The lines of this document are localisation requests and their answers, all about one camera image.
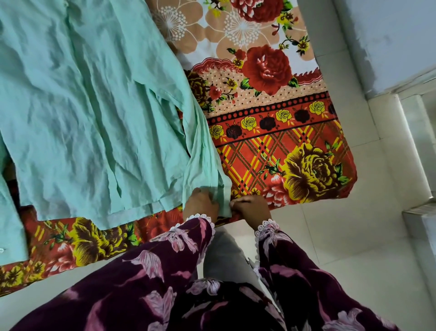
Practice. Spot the person's right hand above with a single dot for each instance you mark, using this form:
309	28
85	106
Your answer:
252	209

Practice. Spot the person's right forearm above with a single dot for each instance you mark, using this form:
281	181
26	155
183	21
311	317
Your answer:
313	293

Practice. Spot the person's left forearm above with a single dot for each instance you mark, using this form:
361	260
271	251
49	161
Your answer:
136	279

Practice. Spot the person's right leg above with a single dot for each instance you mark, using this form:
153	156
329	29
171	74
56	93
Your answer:
228	255

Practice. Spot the mint green shirt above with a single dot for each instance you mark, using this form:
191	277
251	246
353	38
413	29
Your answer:
88	112

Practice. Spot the floral red and yellow bedsheet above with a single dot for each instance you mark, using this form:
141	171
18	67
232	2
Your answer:
272	129

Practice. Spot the person's purple floral dress torso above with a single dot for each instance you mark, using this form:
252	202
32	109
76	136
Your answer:
224	307

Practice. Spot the person's left hand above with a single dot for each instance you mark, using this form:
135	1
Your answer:
200	204

